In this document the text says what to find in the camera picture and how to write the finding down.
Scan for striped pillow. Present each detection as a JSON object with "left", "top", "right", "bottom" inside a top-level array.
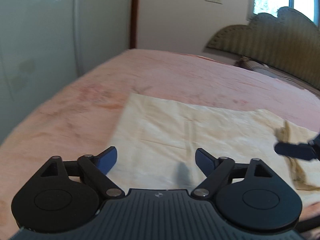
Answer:
[{"left": 235, "top": 56, "right": 312, "bottom": 90}]

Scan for brown wooden door frame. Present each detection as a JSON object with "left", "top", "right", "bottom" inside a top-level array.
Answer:
[{"left": 129, "top": 0, "right": 139, "bottom": 49}]

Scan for pink bed blanket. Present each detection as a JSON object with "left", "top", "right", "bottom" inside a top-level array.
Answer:
[{"left": 1, "top": 49, "right": 319, "bottom": 239}]

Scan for cream white pants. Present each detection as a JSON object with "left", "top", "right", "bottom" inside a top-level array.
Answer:
[{"left": 108, "top": 94, "right": 319, "bottom": 193}]

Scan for olive green padded headboard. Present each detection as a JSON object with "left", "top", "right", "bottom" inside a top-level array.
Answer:
[{"left": 206, "top": 7, "right": 319, "bottom": 88}]

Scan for white wardrobe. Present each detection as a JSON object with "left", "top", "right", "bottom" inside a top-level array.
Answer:
[{"left": 1, "top": 0, "right": 131, "bottom": 139}]

